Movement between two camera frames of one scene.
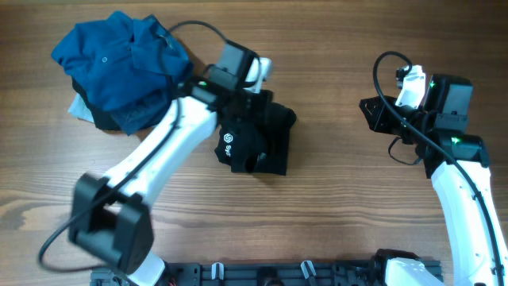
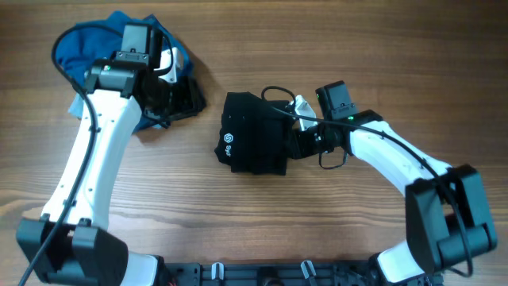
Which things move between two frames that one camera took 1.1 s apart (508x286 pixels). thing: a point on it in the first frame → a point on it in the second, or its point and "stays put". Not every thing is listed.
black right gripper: [378, 121] → [298, 148]
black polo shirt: [259, 144] stays put
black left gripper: [260, 114] → [190, 102]
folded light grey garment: [79, 109] stays put
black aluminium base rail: [273, 273] stays put
